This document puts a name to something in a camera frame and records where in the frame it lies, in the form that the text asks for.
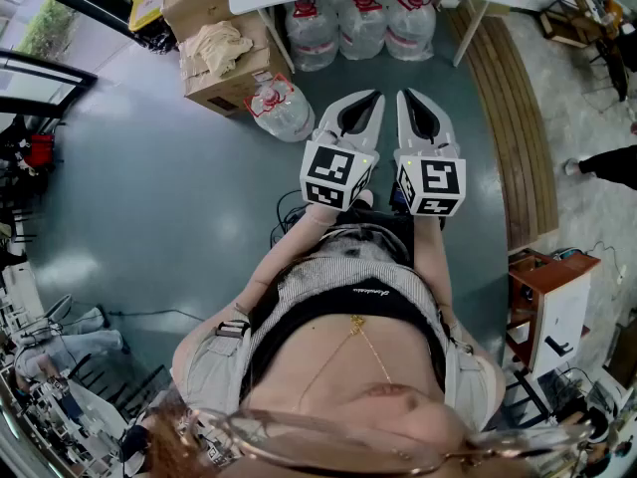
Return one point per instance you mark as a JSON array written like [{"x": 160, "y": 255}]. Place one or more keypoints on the yellow plastic bin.
[{"x": 147, "y": 5}]

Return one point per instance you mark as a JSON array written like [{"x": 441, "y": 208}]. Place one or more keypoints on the wooden rack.
[{"x": 572, "y": 23}]

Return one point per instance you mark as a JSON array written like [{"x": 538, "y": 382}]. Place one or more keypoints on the black device blue screen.
[{"x": 394, "y": 198}]

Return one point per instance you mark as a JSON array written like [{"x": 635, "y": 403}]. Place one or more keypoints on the black metal chair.
[{"x": 617, "y": 68}]

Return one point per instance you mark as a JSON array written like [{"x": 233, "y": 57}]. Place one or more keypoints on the brown and white cabinet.
[{"x": 562, "y": 316}]

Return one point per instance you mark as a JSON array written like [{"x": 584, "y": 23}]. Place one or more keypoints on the person's left forearm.
[{"x": 293, "y": 244}]

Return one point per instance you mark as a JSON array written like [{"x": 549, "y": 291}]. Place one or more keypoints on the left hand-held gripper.
[{"x": 328, "y": 167}]

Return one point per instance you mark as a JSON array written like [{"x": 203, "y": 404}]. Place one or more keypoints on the beige crumpled cloth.
[{"x": 219, "y": 48}]

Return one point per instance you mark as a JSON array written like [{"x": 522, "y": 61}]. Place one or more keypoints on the person's body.
[{"x": 348, "y": 356}]

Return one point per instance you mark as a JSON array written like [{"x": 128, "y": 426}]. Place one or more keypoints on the person's left hand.
[{"x": 365, "y": 198}]

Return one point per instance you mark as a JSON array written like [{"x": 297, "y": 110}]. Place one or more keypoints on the wooden slat platform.
[{"x": 517, "y": 142}]

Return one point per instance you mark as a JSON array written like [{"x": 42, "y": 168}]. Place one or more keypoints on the clear framed eyeglasses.
[{"x": 428, "y": 466}]

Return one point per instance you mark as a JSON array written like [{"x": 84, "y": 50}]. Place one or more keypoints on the large cardboard box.
[{"x": 229, "y": 87}]

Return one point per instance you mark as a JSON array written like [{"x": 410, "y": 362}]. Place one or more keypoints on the person's right forearm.
[{"x": 430, "y": 257}]

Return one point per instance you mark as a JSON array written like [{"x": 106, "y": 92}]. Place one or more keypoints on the black teal headset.
[{"x": 567, "y": 254}]

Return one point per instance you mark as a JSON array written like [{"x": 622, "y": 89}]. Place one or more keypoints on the black framed glass door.
[{"x": 30, "y": 87}]

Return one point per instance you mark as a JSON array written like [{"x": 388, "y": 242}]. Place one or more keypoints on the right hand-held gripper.
[{"x": 438, "y": 177}]

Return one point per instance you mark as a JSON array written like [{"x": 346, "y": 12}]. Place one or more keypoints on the red bag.
[{"x": 40, "y": 150}]

